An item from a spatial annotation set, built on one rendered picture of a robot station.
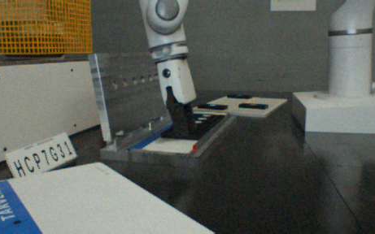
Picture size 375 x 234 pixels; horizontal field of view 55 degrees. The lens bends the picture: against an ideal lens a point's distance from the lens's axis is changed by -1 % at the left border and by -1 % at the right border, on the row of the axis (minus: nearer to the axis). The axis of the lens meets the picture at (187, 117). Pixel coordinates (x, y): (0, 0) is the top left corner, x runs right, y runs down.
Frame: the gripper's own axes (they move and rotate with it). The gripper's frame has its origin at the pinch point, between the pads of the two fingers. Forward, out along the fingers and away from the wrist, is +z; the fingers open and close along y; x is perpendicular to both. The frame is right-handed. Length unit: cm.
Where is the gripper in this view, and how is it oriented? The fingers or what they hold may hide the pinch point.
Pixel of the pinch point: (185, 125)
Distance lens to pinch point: 83.2
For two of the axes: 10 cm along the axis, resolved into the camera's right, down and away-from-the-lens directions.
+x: -9.3, 1.5, 3.2
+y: 2.9, -1.8, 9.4
